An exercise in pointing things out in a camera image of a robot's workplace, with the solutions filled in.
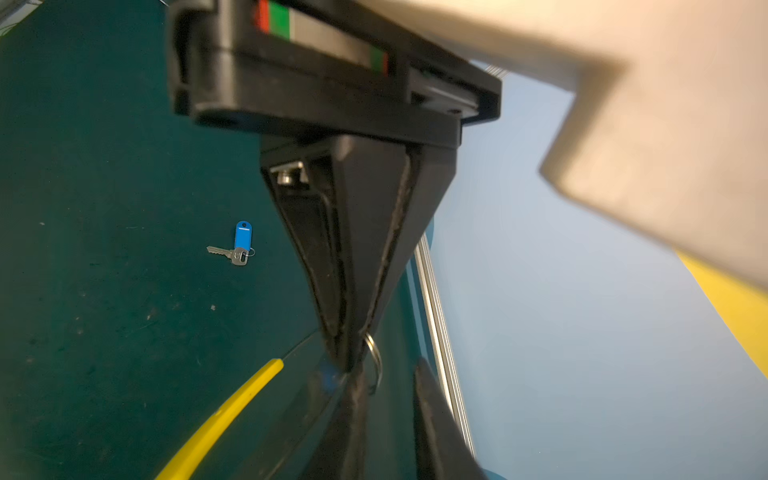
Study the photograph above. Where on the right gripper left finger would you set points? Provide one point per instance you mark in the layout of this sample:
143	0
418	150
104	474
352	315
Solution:
341	451

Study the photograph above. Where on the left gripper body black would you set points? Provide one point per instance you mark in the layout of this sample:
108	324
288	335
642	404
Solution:
226	71

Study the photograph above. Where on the silver key blue tag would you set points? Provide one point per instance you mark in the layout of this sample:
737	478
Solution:
239	254

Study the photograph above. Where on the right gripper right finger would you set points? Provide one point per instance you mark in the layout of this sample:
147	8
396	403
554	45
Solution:
441	451

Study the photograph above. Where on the grey keyring yellow handle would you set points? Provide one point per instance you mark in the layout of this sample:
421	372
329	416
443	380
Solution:
316	396

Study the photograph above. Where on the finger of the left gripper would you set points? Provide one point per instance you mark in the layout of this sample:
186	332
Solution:
386	195
310	185

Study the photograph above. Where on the aluminium frame rail right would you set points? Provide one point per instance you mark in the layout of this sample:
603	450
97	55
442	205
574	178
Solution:
440	340

